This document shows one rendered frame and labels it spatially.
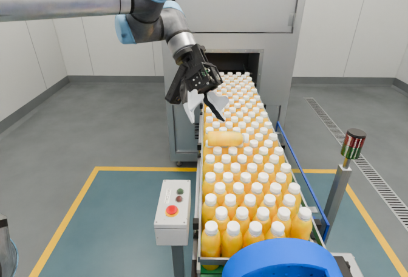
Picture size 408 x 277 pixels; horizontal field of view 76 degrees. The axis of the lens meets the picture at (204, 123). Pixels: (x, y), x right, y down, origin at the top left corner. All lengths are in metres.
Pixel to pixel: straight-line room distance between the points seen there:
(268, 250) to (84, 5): 0.62
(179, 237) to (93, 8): 0.67
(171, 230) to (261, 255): 0.32
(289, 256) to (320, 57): 4.72
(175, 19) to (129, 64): 4.33
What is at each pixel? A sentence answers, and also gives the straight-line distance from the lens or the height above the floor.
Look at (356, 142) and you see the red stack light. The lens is 1.08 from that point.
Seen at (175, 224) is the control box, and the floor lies 1.10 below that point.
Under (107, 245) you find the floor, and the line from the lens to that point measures 2.27.
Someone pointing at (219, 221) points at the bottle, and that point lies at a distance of 0.91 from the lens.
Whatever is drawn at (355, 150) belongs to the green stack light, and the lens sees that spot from 1.09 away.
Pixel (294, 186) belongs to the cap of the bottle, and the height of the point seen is 1.08.
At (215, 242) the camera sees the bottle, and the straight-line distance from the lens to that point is 0.88.
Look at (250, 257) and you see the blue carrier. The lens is 0.65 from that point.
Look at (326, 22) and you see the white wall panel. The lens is 5.08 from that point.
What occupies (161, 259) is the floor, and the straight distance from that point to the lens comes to 2.11.
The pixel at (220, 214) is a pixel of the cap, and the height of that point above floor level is 1.08.
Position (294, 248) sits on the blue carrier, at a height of 1.23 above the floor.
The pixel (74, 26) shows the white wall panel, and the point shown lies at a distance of 5.24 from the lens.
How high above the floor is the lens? 1.74
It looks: 29 degrees down
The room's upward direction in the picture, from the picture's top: straight up
